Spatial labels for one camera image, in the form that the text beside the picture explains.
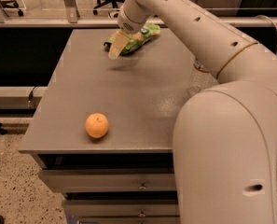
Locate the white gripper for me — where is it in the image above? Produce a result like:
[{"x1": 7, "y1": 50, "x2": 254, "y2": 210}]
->
[{"x1": 108, "y1": 0, "x2": 153, "y2": 60}]

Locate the green rice chip bag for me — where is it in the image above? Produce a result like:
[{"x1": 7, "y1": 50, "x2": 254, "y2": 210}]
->
[{"x1": 104, "y1": 22, "x2": 160, "y2": 55}]

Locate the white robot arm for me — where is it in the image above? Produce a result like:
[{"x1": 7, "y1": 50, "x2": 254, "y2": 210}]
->
[{"x1": 118, "y1": 0, "x2": 277, "y2": 224}]

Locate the clear plastic water bottle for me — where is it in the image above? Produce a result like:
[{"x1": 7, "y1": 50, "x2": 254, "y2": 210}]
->
[{"x1": 187, "y1": 60, "x2": 217, "y2": 96}]

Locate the orange fruit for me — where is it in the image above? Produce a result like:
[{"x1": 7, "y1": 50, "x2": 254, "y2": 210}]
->
[{"x1": 85, "y1": 113, "x2": 109, "y2": 138}]

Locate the grey drawer cabinet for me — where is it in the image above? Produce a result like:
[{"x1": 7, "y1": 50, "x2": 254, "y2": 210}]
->
[{"x1": 19, "y1": 28, "x2": 195, "y2": 224}]

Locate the black office chair left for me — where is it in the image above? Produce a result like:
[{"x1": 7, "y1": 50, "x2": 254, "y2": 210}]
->
[{"x1": 0, "y1": 0, "x2": 24, "y2": 17}]

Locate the top grey drawer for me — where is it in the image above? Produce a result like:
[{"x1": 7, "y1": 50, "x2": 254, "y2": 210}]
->
[{"x1": 38, "y1": 169, "x2": 176, "y2": 193}]

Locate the grey drawer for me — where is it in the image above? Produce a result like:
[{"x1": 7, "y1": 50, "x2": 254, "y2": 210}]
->
[
  {"x1": 38, "y1": 169, "x2": 176, "y2": 193},
  {"x1": 62, "y1": 200, "x2": 179, "y2": 217}
]

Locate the metal railing frame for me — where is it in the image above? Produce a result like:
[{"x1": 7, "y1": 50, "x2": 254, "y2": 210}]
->
[{"x1": 0, "y1": 0, "x2": 277, "y2": 28}]

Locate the black cable at wall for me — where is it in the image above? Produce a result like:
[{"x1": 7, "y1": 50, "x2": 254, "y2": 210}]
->
[{"x1": 27, "y1": 86, "x2": 38, "y2": 110}]

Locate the white cable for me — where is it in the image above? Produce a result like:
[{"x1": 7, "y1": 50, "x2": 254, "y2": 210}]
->
[{"x1": 255, "y1": 14, "x2": 277, "y2": 57}]

